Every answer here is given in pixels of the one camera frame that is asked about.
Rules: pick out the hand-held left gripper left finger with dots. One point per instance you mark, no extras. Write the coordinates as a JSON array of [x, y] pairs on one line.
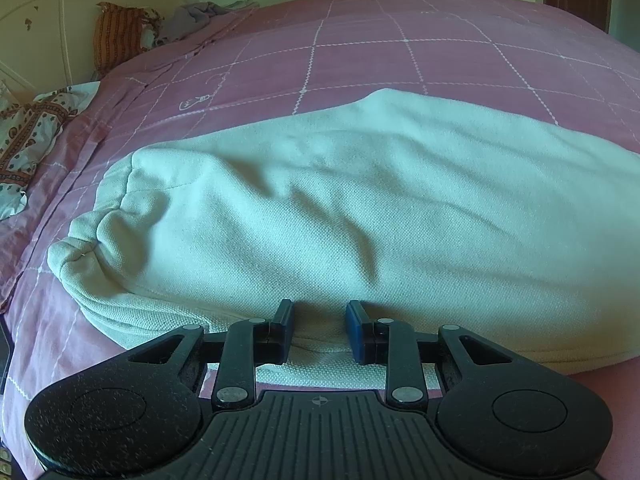
[[285, 331]]

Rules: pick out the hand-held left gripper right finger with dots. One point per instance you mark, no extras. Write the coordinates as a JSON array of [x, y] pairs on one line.
[[356, 332]]

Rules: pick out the white pants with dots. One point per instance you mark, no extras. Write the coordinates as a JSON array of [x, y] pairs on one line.
[[325, 210]]

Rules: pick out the pink checked bed sheet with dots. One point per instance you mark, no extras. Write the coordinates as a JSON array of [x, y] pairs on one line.
[[400, 55]]

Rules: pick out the white floral pillow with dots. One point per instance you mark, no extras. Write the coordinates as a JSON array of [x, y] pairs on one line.
[[156, 35]]

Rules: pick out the brown patterned white cloth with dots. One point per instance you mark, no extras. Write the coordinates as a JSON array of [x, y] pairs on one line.
[[30, 130]]

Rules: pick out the grey crumpled cloth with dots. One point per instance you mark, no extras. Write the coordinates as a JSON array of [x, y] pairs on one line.
[[192, 17]]

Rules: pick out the orange striped pillow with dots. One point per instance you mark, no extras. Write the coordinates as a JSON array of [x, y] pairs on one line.
[[120, 35]]

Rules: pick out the cream bed headboard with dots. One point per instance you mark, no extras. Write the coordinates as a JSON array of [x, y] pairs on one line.
[[50, 20]]

